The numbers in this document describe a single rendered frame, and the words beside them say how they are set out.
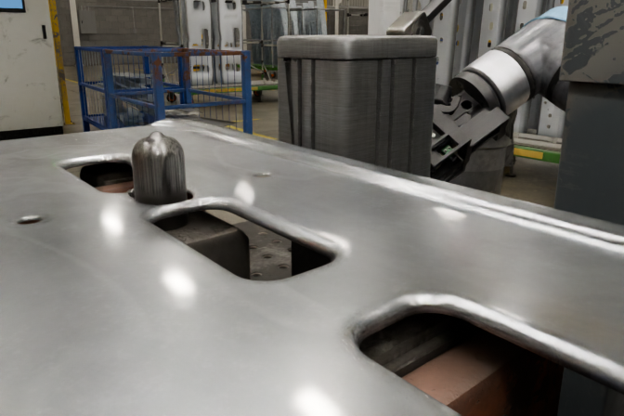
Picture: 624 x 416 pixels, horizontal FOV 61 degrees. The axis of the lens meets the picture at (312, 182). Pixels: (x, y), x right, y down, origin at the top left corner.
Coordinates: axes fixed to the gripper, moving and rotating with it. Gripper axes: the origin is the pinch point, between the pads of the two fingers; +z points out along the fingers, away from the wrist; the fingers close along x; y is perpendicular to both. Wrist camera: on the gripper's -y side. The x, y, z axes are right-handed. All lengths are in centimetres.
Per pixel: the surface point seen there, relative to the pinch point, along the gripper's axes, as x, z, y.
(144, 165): -37.3, 13.0, 13.5
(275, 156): -30.2, 7.9, 11.9
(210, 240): -35.5, 12.6, 16.7
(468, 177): 196, -98, -54
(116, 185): -30.0, 15.4, 7.7
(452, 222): -36.5, 5.7, 21.9
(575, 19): -23.7, -15.2, 12.4
